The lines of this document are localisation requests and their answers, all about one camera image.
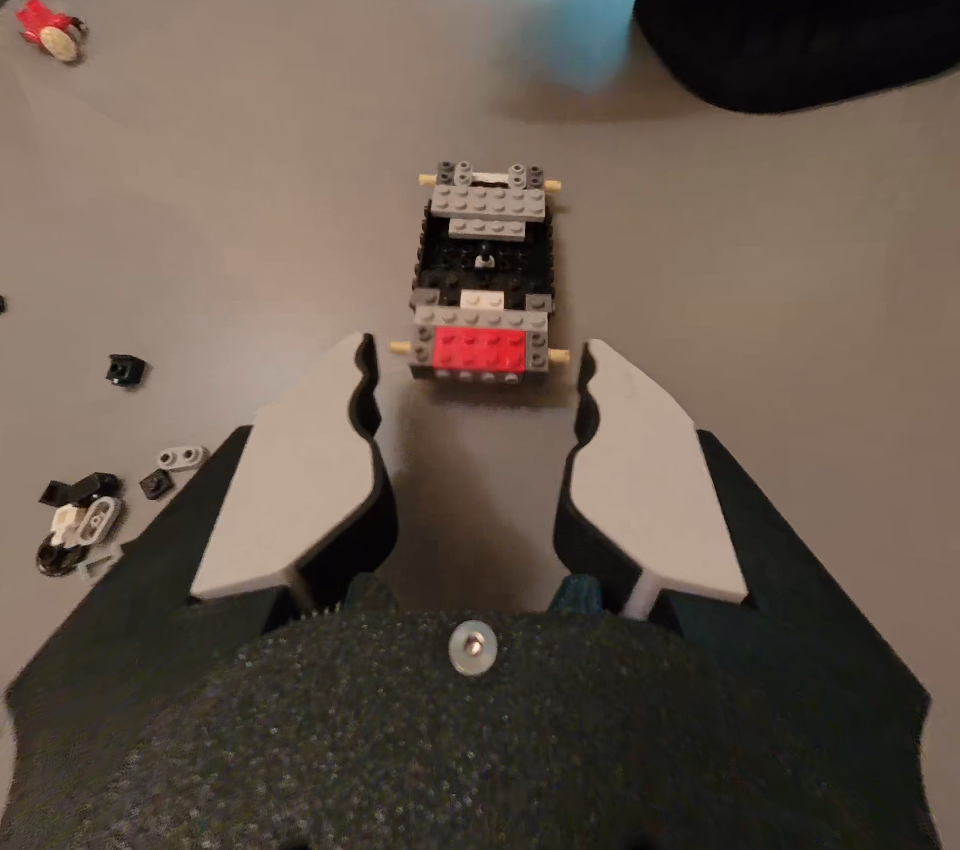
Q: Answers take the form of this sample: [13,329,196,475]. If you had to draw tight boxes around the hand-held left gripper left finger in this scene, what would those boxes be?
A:
[189,332,399,603]

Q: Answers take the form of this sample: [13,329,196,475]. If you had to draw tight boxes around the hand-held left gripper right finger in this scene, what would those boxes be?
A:
[553,338,749,623]

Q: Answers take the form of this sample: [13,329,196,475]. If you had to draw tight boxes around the dark toy brick assembly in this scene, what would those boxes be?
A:
[390,160,571,386]

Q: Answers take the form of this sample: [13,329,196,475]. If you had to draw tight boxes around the grey desk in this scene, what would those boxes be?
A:
[0,0,960,716]

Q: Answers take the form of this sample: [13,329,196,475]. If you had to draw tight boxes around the scattered small toy bricks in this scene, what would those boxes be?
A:
[0,295,211,581]

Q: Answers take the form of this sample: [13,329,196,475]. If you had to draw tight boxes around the black diamond-textured object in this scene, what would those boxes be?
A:
[633,0,960,114]

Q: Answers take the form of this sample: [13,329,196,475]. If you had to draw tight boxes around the red toy minifigure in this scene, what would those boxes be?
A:
[15,0,88,65]

